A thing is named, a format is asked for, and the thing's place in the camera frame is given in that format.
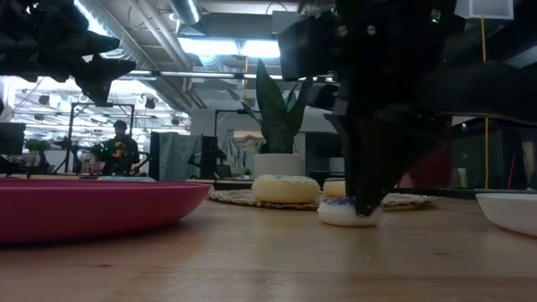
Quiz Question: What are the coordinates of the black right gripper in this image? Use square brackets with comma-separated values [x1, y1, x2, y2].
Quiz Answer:
[326, 0, 465, 217]

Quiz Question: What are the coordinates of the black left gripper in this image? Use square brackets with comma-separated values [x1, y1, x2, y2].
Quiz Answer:
[0, 0, 137, 107]

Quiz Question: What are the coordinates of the large chocolate frosted donut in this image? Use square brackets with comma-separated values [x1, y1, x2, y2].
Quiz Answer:
[322, 177, 347, 199]

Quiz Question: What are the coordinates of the small dark blue donut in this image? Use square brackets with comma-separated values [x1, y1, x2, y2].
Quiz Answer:
[316, 196, 383, 228]

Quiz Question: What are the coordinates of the large white blue-drizzled donut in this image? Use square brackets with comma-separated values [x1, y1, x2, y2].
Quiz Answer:
[251, 174, 321, 205]

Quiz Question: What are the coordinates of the large blue frosted donut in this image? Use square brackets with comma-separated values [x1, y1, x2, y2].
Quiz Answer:
[96, 175, 157, 183]

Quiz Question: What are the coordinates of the person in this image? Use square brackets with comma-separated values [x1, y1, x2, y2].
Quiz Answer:
[100, 120, 142, 177]
[398, 144, 455, 190]

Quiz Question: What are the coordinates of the black cabinet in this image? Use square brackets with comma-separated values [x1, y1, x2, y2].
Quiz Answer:
[305, 132, 345, 185]

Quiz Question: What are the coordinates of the snake plant in white pot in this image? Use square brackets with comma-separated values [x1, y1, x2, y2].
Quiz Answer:
[228, 58, 314, 180]

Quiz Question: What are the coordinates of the LED light bar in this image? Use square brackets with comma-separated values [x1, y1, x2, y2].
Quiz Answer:
[119, 69, 336, 83]

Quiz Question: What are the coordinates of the small green background plant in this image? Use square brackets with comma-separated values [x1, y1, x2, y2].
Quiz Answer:
[23, 138, 51, 169]

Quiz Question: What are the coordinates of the black monitor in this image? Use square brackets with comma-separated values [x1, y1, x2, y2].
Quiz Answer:
[0, 122, 27, 156]

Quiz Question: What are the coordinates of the grey cabinet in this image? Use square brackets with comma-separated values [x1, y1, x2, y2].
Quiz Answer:
[158, 133, 202, 182]

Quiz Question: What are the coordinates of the ceiling light panel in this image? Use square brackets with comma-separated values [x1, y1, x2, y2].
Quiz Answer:
[178, 36, 281, 59]

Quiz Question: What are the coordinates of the white plate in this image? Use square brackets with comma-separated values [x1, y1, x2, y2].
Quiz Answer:
[476, 191, 537, 238]

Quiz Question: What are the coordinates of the round woven placemat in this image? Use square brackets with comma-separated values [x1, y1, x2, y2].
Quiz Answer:
[208, 188, 437, 211]

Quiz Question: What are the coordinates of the black background equipment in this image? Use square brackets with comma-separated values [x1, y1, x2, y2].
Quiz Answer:
[187, 134, 232, 180]

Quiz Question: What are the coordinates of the red plate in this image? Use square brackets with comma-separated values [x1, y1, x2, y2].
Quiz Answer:
[0, 178, 213, 246]

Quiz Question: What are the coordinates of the white box lamp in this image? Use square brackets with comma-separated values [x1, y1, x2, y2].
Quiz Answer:
[454, 0, 515, 20]

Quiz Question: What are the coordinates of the black tripod frame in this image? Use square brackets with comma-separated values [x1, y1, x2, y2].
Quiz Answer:
[65, 102, 136, 174]

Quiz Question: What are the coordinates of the silver ventilation duct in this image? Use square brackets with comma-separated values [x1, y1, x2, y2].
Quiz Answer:
[169, 0, 203, 25]

